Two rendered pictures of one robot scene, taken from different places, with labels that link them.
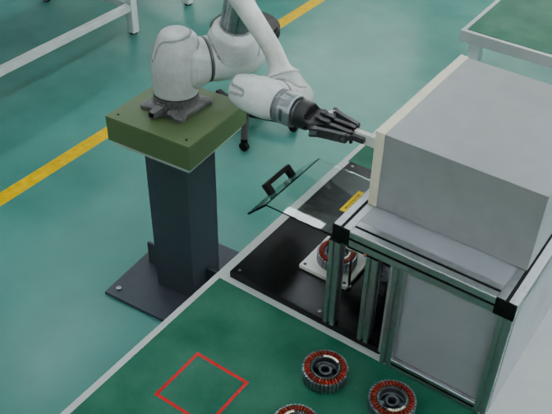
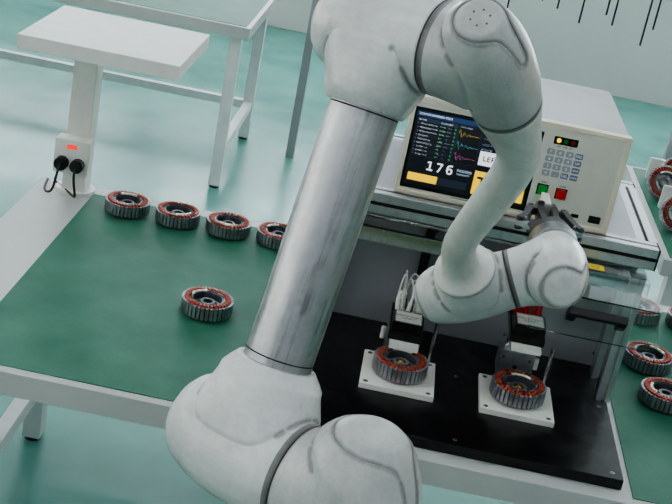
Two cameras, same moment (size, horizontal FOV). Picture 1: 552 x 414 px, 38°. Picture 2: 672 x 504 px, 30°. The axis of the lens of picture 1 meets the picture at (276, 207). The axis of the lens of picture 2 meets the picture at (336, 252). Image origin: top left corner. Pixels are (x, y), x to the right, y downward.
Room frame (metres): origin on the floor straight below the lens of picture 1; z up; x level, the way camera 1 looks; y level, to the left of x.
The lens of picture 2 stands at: (3.17, 1.48, 1.92)
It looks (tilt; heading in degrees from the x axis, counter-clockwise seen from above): 22 degrees down; 237
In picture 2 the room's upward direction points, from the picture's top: 11 degrees clockwise
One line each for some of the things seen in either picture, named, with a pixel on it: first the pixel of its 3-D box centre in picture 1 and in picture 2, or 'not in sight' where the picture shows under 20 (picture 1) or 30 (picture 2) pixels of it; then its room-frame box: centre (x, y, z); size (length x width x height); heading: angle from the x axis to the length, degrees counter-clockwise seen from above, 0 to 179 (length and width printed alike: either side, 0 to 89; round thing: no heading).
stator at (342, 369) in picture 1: (324, 370); (665, 395); (1.23, -0.13, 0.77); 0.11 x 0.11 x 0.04
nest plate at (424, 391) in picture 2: not in sight; (397, 374); (1.81, -0.31, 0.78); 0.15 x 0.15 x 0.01; 56
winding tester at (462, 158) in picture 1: (490, 153); (508, 138); (1.52, -0.50, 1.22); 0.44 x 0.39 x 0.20; 146
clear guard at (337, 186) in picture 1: (328, 204); (587, 291); (1.54, -0.13, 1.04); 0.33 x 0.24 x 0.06; 56
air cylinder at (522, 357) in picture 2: (383, 278); (515, 358); (1.53, -0.29, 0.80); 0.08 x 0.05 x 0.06; 146
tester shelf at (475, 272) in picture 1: (482, 192); (489, 191); (1.53, -0.50, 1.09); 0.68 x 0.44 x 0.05; 146
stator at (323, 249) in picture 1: (337, 255); (518, 388); (1.61, -0.17, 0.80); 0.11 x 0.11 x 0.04
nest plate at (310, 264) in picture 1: (336, 261); (515, 399); (1.61, -0.17, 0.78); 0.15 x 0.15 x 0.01; 56
